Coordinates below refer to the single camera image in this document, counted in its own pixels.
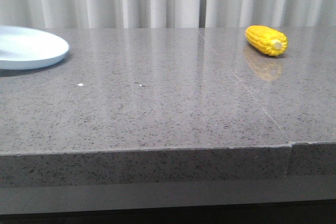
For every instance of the yellow plastic corn cob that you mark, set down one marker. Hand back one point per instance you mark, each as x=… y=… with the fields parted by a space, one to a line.
x=267 y=40

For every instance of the light blue round plate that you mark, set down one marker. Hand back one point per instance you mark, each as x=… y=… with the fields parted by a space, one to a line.
x=25 y=48

